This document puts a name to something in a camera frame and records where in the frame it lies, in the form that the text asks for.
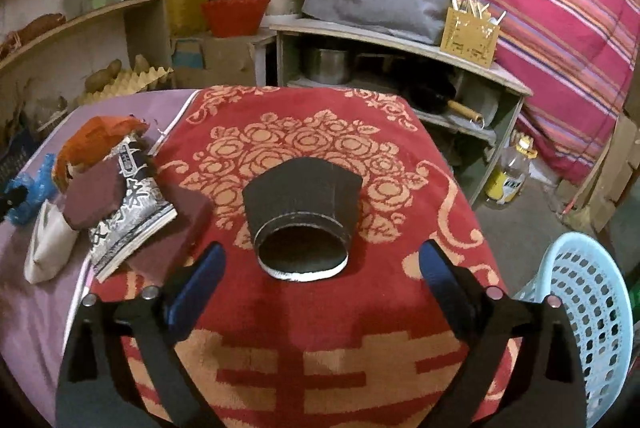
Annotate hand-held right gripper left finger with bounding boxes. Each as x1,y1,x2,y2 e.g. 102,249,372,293
55,240,228,428

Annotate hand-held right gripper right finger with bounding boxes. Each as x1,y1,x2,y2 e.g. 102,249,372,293
419,238,588,428

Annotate white pouch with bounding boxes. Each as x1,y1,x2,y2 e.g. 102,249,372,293
24,199,81,285

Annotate light blue plastic basket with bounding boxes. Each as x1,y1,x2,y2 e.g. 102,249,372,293
512,232,636,428

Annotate orange plastic wrapper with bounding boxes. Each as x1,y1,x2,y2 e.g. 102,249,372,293
52,115,151,189

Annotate black and white patterned packet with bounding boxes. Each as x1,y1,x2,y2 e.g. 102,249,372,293
89,133,178,284

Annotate red floral towel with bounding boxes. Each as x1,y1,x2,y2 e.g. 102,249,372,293
87,85,521,428

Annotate small yellow label oil bottle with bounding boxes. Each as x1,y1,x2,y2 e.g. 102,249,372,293
484,135,538,208

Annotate straw broom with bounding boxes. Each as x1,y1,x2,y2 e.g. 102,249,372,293
560,188,601,229

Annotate purple cloth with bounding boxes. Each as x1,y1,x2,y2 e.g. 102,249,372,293
0,89,201,409

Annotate blue plastic bag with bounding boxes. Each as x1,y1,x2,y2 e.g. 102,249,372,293
0,153,58,225

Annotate yellow egg tray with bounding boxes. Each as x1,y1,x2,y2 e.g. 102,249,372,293
75,65,176,106

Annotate stacked cardboard sheets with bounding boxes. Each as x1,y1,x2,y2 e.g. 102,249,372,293
565,108,640,234

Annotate brown cardboard box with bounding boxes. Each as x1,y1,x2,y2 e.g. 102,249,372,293
172,33,258,89

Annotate grey wooden shelf unit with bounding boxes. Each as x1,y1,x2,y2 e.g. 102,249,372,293
260,17,533,204

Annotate yellow chopstick holder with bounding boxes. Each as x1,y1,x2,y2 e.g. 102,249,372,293
440,5,502,69

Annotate steel pot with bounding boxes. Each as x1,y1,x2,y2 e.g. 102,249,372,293
302,48,351,85

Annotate red plastic basket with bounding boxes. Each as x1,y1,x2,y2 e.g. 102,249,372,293
201,0,272,38

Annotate bundle of chopsticks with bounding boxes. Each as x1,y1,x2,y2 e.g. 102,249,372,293
450,0,506,26

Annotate pink striped cloth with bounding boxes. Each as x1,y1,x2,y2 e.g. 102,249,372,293
307,0,640,186

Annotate black pan with wooden handle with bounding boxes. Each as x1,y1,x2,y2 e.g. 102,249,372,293
407,78,488,129

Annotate light wooden wall shelf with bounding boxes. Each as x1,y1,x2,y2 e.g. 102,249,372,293
0,0,173,139

